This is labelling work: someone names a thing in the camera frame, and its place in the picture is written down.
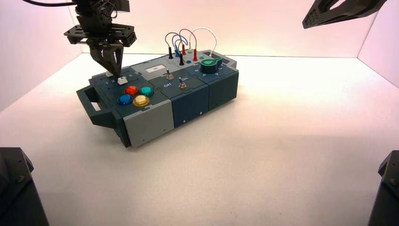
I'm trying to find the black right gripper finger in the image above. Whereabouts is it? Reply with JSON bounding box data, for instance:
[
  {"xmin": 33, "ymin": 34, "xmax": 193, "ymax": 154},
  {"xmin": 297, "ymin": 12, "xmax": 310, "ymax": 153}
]
[{"xmin": 302, "ymin": 0, "xmax": 388, "ymax": 29}]

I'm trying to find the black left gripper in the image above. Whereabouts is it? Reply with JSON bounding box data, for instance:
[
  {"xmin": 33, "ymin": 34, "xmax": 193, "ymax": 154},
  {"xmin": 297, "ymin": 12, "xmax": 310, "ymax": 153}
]
[{"xmin": 64, "ymin": 0, "xmax": 137, "ymax": 78}]

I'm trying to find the blue round push button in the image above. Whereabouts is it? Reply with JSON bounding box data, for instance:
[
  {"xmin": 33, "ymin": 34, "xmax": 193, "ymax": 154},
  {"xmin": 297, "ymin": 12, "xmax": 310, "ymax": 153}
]
[{"xmin": 117, "ymin": 94, "xmax": 134, "ymax": 106}]

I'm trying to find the yellow round push button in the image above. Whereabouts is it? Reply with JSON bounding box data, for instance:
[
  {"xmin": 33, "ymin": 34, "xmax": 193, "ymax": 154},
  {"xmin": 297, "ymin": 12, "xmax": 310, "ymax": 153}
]
[{"xmin": 133, "ymin": 95, "xmax": 151, "ymax": 108}]

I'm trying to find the teal and grey control box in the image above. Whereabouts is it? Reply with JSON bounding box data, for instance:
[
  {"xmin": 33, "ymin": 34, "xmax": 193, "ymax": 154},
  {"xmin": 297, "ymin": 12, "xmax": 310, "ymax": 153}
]
[{"xmin": 76, "ymin": 49, "xmax": 239, "ymax": 148}]

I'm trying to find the green rotary knob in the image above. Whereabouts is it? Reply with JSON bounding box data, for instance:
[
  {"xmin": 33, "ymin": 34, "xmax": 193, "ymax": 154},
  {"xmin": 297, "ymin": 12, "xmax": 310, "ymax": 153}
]
[{"xmin": 199, "ymin": 57, "xmax": 223, "ymax": 74}]

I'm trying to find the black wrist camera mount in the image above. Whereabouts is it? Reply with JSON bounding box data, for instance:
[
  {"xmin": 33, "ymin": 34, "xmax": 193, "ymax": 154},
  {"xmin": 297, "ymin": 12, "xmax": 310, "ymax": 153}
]
[{"xmin": 110, "ymin": 0, "xmax": 130, "ymax": 13}]

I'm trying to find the blue jumper wire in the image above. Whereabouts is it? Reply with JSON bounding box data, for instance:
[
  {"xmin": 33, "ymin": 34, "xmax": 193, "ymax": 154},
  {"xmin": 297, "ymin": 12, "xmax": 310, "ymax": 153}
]
[
  {"xmin": 173, "ymin": 35, "xmax": 188, "ymax": 66},
  {"xmin": 165, "ymin": 32, "xmax": 189, "ymax": 60}
]

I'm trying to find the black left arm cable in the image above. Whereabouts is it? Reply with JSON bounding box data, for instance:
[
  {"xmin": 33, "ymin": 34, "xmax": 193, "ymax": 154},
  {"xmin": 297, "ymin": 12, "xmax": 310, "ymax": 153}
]
[{"xmin": 22, "ymin": 0, "xmax": 79, "ymax": 7}]

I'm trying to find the red jumper wire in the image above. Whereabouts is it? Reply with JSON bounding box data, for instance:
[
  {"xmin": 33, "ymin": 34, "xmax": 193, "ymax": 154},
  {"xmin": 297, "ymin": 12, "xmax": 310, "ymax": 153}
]
[{"xmin": 179, "ymin": 29, "xmax": 198, "ymax": 62}]

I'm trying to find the white jumper wire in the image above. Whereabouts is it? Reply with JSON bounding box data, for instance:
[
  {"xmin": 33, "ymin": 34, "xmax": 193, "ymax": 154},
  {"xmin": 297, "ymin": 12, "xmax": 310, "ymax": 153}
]
[{"xmin": 188, "ymin": 27, "xmax": 218, "ymax": 57}]

